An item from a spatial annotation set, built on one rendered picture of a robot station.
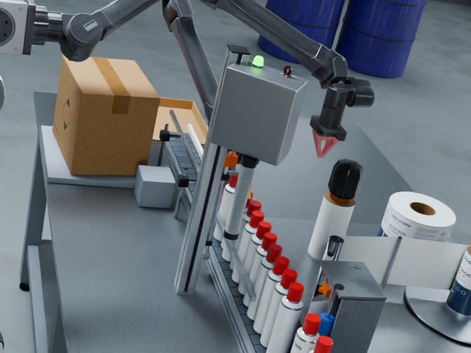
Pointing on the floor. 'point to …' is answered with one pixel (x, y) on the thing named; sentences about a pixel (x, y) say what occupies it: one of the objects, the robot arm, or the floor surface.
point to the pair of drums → (354, 31)
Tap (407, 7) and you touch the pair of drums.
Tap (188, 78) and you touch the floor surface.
